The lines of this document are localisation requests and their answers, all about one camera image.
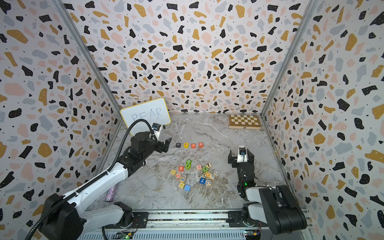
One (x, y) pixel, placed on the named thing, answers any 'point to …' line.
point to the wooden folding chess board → (244, 121)
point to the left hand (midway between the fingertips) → (164, 134)
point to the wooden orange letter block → (207, 174)
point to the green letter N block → (205, 169)
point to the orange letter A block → (193, 145)
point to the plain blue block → (187, 187)
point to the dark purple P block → (178, 145)
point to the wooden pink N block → (199, 167)
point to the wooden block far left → (173, 172)
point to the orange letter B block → (181, 168)
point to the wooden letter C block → (208, 182)
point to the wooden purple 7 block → (208, 165)
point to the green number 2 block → (189, 161)
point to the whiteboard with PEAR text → (154, 111)
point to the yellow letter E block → (186, 145)
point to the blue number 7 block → (202, 180)
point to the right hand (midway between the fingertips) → (241, 150)
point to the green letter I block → (188, 166)
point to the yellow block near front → (181, 185)
